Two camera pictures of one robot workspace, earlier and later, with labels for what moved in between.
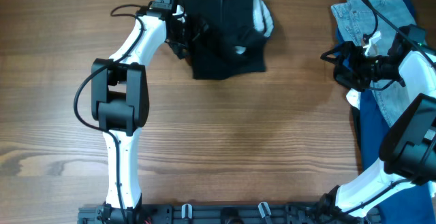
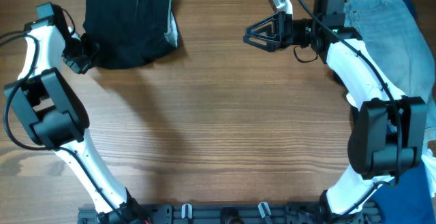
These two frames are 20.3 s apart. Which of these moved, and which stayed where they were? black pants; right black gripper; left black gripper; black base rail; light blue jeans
Moved: black pants; right black gripper; left black gripper
Stayed: black base rail; light blue jeans
